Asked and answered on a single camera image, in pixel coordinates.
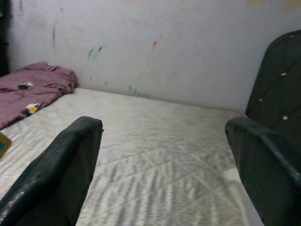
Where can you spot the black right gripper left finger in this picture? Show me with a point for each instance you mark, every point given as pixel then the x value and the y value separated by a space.
pixel 51 179

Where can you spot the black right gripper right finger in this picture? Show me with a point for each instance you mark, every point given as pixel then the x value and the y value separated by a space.
pixel 270 174

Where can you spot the blue yellow children's book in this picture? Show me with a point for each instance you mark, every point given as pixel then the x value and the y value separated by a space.
pixel 3 146

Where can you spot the purple cartoon print blanket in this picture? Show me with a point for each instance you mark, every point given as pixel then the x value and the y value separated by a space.
pixel 47 91

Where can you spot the black tufted headboard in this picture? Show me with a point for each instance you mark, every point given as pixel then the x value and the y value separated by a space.
pixel 277 82

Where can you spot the white quilted mattress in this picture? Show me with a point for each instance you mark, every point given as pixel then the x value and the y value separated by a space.
pixel 152 131

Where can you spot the dark cabinet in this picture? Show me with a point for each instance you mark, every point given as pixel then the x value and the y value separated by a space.
pixel 4 35

